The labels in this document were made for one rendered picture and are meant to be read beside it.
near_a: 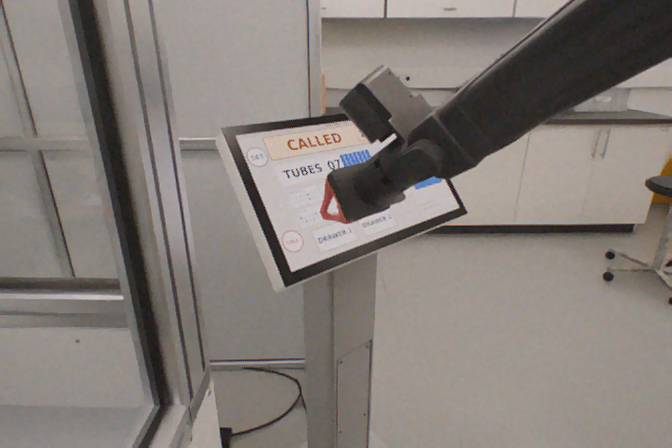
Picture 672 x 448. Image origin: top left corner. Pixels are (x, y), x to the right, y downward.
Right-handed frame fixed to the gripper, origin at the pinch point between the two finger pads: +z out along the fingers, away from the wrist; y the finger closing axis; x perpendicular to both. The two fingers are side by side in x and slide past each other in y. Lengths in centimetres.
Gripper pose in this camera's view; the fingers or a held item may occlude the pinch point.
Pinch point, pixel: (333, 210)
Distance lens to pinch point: 57.2
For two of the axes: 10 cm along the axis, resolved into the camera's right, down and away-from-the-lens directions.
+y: -7.5, 2.3, -6.2
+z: -5.2, 3.7, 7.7
